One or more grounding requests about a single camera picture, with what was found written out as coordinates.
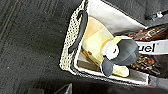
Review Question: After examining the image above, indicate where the dark brown printed snack bag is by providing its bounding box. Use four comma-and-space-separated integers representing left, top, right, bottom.
127, 24, 168, 76

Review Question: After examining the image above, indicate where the black office chair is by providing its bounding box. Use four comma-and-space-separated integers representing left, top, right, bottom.
144, 9, 168, 22

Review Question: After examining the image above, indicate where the grey white penguin plush toy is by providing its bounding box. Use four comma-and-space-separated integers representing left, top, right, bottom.
100, 35, 140, 79

